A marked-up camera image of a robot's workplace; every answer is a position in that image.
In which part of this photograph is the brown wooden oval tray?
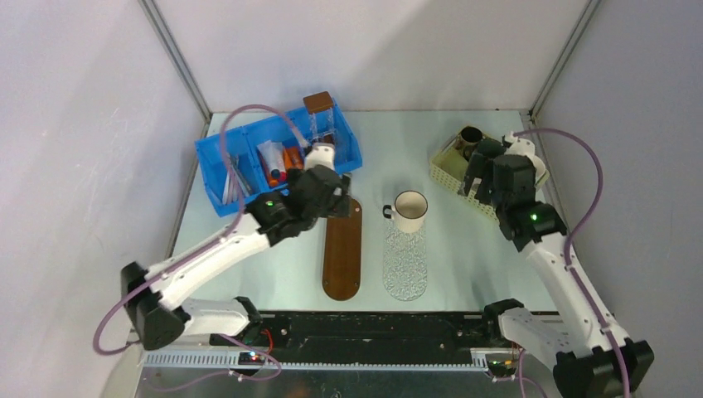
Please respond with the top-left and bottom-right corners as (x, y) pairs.
(322, 198), (363, 301)

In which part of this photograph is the cream mug with black rim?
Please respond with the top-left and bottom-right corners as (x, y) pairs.
(382, 190), (429, 234)

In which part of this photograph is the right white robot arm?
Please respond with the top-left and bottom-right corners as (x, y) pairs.
(458, 136), (654, 397)

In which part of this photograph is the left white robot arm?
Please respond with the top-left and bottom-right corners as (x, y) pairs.
(121, 165), (351, 351)

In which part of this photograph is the orange Beyou toothpaste tube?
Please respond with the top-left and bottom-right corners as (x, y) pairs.
(284, 147), (304, 170)

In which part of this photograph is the white toothpaste tube dark cap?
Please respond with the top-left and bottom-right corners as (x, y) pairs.
(257, 140), (287, 183)

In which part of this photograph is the grey toothbrush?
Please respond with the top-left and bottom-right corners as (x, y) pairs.
(229, 155), (253, 197)

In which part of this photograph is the white toothbrush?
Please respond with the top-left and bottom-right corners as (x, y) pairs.
(221, 167), (235, 206)

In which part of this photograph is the clear textured oval tray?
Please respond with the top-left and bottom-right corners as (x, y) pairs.
(382, 221), (428, 302)

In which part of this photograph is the brown metallic cup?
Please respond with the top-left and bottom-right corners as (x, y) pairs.
(453, 126), (483, 161)

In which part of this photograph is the cream perforated basket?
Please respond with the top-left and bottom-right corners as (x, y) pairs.
(429, 127), (550, 221)

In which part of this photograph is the clear holder with brown lid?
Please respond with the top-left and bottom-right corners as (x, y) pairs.
(303, 91), (348, 163)

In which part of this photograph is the blue three-compartment bin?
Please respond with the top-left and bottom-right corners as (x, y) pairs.
(195, 105), (363, 217)

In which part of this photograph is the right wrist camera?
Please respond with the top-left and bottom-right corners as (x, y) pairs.
(502, 132), (536, 163)

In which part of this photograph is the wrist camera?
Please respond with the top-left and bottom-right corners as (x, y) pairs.
(304, 143), (336, 171)
(502, 132), (536, 163)

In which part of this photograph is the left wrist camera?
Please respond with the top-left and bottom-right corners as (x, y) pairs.
(304, 143), (336, 171)

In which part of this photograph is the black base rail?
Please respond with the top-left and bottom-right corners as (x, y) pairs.
(245, 311), (518, 367)

